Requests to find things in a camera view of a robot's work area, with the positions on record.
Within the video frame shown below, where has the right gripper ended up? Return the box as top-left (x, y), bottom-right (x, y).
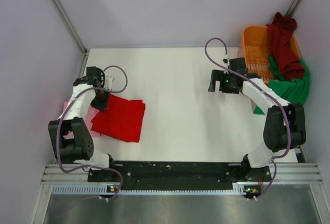
top-left (208, 70), bottom-right (239, 94)

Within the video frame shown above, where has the red teddy bear t-shirt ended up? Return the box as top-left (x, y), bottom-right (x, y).
top-left (91, 94), bottom-right (145, 143)

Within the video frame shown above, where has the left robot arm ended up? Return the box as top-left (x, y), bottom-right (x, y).
top-left (48, 67), bottom-right (117, 181)

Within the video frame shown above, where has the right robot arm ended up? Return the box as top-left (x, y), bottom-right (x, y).
top-left (208, 57), bottom-right (306, 181)

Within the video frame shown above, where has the folded pink t-shirt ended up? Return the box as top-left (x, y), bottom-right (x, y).
top-left (63, 101), bottom-right (101, 139)

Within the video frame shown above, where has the orange plastic basket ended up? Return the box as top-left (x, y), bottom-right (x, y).
top-left (240, 25), bottom-right (301, 85)

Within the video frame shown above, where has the dark red t-shirt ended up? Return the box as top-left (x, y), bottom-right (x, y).
top-left (267, 12), bottom-right (305, 81)

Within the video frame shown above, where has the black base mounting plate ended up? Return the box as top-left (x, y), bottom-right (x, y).
top-left (87, 160), bottom-right (273, 191)

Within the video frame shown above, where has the green t-shirt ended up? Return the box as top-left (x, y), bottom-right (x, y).
top-left (268, 54), bottom-right (310, 105)

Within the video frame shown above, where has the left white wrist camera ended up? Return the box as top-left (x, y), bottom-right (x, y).
top-left (105, 75), bottom-right (114, 91)

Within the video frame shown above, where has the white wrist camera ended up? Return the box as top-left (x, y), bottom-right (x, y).
top-left (105, 75), bottom-right (114, 91)
top-left (223, 54), bottom-right (229, 66)

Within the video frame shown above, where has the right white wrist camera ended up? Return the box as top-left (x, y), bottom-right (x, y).
top-left (223, 54), bottom-right (229, 66)

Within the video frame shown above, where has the grey slotted cable duct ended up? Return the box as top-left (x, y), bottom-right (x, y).
top-left (52, 185), bottom-right (246, 196)

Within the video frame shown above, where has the aluminium frame rail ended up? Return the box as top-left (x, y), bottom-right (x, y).
top-left (42, 163), bottom-right (323, 185)

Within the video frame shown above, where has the left corner aluminium post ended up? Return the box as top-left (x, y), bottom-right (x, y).
top-left (52, 0), bottom-right (87, 55)

